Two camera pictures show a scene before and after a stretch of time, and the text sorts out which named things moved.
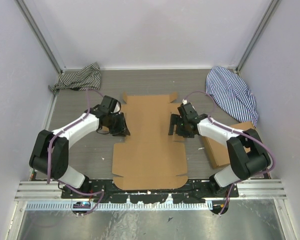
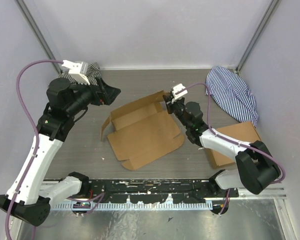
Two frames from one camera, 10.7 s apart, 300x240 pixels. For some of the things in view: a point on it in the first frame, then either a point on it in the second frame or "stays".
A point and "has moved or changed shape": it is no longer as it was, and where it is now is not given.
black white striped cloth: x=89 y=78 stays
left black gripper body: x=114 y=124 -> x=91 y=95
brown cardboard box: x=149 y=158 has moved or changed shape
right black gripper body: x=182 y=129 -> x=177 y=107
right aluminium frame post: x=269 y=11 stays
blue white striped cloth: x=231 y=95 stays
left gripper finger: x=124 y=129 -> x=110 y=92
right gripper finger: x=174 y=120 -> x=167 y=98
